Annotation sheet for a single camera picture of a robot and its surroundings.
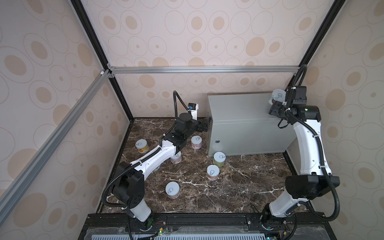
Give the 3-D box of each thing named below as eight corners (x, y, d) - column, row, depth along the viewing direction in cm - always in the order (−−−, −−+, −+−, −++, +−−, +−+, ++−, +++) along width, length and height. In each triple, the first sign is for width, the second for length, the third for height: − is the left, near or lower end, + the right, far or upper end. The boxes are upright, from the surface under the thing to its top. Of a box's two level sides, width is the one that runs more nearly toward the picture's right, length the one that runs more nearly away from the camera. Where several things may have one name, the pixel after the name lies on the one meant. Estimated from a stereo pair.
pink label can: (191, 149, 104) (191, 144, 99) (191, 140, 109) (191, 135, 104) (202, 149, 104) (202, 144, 99) (201, 140, 109) (202, 135, 104)
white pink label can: (165, 199, 83) (164, 195, 78) (167, 185, 88) (165, 181, 83) (179, 199, 83) (178, 195, 78) (180, 185, 88) (179, 181, 83)
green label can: (213, 166, 95) (214, 162, 90) (212, 156, 100) (213, 151, 95) (225, 166, 95) (227, 162, 90) (223, 156, 100) (225, 151, 95)
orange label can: (206, 180, 90) (207, 175, 85) (206, 169, 95) (207, 164, 90) (218, 180, 90) (220, 175, 85) (217, 169, 95) (219, 164, 90)
